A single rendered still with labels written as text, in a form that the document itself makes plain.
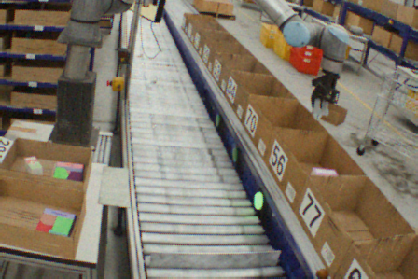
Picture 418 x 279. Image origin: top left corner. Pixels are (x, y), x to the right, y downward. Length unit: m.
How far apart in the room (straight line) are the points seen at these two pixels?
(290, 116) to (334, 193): 0.79
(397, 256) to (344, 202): 0.39
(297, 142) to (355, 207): 0.43
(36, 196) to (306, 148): 1.20
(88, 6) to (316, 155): 1.24
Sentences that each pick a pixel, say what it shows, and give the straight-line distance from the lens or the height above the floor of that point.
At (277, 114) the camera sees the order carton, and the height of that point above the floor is 0.96.
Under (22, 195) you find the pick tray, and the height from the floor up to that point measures 0.78.
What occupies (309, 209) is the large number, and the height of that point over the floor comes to 0.97.
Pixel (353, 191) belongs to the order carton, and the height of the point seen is 0.98.
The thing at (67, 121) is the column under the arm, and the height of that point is 0.87.
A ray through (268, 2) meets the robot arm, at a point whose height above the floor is 1.60.
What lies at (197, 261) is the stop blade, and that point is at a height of 0.77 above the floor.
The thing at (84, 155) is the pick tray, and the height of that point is 0.81.
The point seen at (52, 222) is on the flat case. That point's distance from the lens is 1.54.
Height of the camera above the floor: 1.73
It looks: 23 degrees down
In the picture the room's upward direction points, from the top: 11 degrees clockwise
